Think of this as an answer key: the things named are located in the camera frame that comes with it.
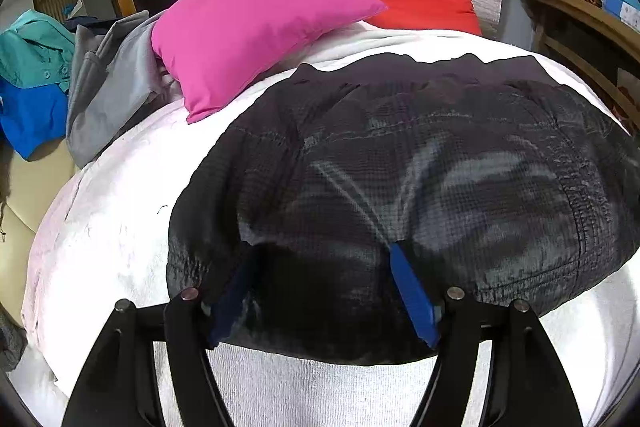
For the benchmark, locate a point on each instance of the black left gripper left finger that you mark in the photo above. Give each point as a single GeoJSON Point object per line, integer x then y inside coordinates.
{"type": "Point", "coordinates": [119, 383]}

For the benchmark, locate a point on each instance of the black quilted jacket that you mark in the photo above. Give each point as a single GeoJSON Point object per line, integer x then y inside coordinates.
{"type": "Point", "coordinates": [493, 176]}

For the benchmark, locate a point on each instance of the blue garment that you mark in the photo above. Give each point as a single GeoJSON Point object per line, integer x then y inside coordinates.
{"type": "Point", "coordinates": [32, 117]}

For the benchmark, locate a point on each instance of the grey garment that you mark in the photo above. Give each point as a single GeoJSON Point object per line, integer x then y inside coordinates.
{"type": "Point", "coordinates": [116, 81]}

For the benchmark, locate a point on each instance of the teal shirt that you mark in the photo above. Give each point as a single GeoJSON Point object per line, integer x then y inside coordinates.
{"type": "Point", "coordinates": [36, 51]}

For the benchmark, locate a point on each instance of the wooden shelf unit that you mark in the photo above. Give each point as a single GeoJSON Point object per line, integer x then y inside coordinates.
{"type": "Point", "coordinates": [595, 44]}

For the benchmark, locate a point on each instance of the magenta pillow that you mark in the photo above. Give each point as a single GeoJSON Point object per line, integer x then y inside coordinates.
{"type": "Point", "coordinates": [216, 48]}

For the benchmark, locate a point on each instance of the blue white box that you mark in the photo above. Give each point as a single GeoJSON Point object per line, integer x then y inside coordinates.
{"type": "Point", "coordinates": [627, 11]}

